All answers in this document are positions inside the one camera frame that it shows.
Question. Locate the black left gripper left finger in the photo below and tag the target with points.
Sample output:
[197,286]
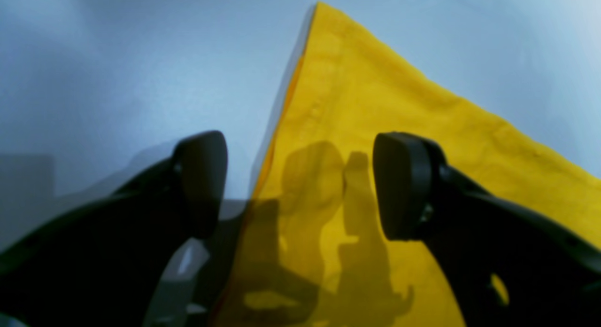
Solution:
[99,265]

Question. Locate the yellow T-shirt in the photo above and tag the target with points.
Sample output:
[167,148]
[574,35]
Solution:
[312,251]

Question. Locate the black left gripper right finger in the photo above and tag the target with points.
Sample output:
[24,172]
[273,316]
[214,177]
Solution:
[508,266]

